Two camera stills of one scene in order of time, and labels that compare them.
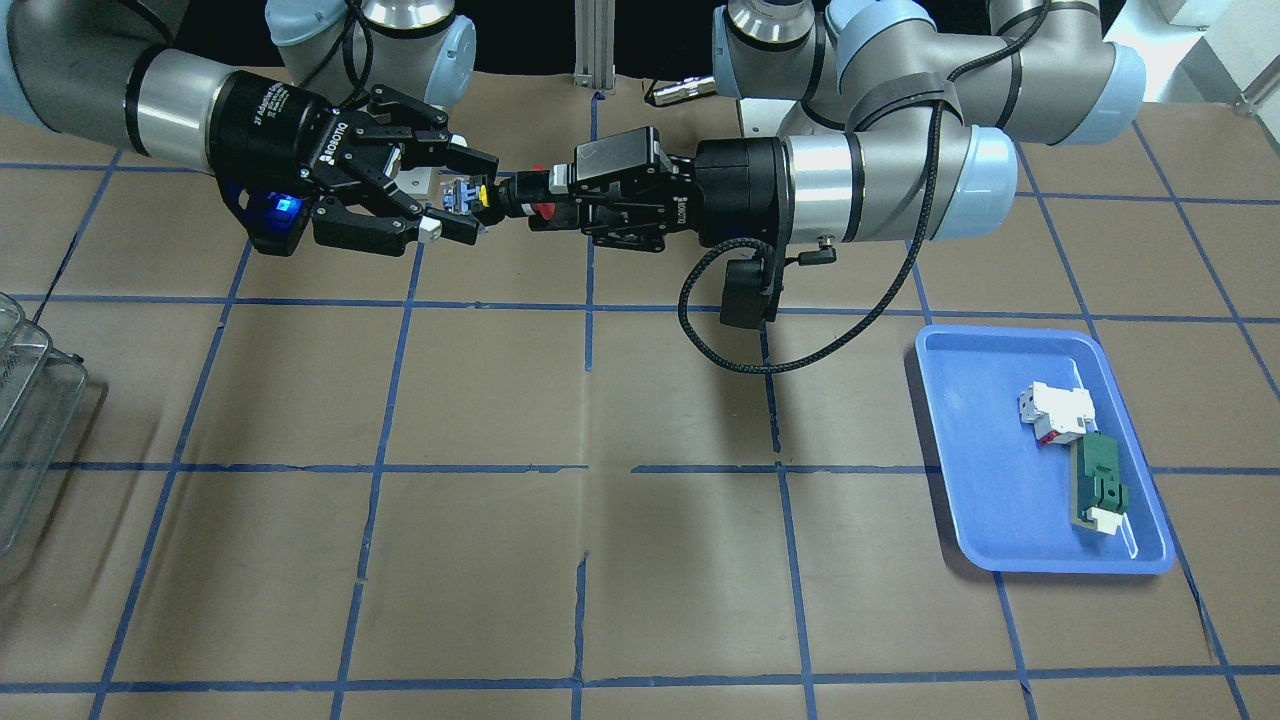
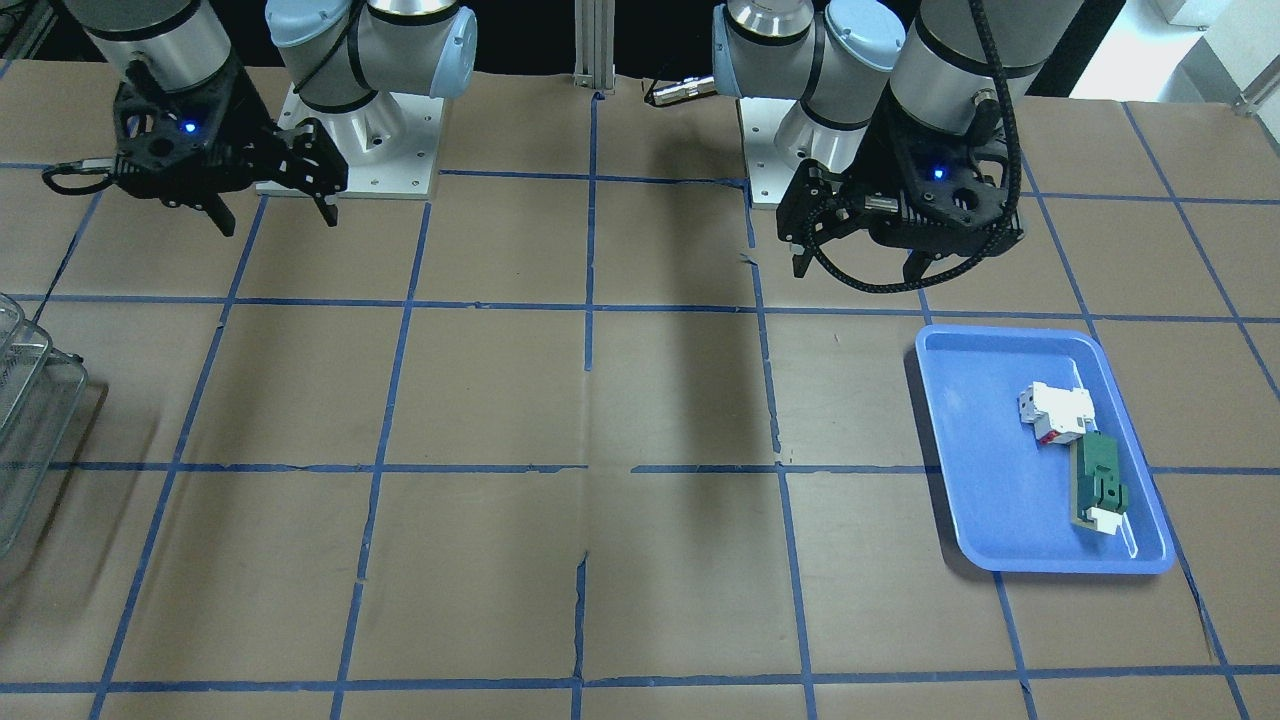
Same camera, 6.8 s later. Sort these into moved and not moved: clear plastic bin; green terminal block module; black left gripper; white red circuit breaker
Moved: black left gripper
Not moved: clear plastic bin; green terminal block module; white red circuit breaker
